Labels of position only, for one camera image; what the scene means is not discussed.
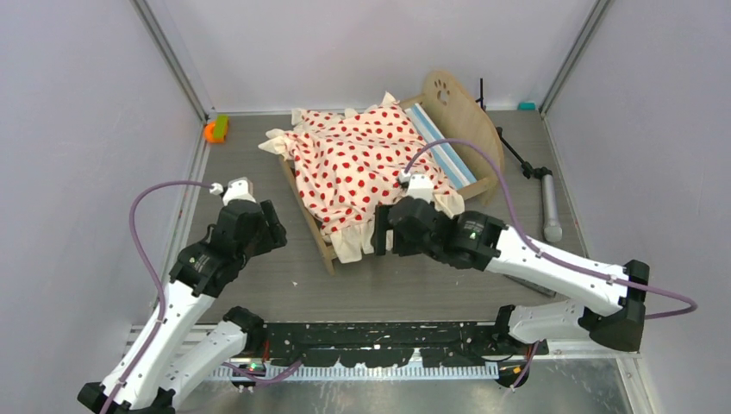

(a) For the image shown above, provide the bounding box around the black tripod stand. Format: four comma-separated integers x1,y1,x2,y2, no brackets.
470,78,563,244

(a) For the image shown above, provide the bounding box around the blue striped mattress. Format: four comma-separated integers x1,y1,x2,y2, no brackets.
404,103,478,190

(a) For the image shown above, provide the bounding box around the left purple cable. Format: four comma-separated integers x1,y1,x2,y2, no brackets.
97,180,235,414

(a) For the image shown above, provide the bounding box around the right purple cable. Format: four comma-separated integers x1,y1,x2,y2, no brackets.
399,139,698,322

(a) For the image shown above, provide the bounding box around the orange green toy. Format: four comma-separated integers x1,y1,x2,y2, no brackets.
203,114,229,144

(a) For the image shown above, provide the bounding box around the wooden pet bed frame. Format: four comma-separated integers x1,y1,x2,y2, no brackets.
277,71,504,273

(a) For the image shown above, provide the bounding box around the teal small block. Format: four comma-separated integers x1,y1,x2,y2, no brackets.
516,101,537,111

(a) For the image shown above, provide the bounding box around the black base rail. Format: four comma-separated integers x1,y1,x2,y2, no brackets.
120,320,641,384

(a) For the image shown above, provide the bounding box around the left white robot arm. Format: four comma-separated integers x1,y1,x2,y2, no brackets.
77,178,287,413

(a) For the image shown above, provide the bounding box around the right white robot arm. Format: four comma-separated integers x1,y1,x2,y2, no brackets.
372,174,650,354

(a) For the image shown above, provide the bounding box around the strawberry print ruffled blanket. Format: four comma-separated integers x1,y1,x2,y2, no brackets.
259,93,465,263

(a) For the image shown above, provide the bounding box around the purple cable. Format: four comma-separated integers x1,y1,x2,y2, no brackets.
399,139,698,322
97,180,235,414

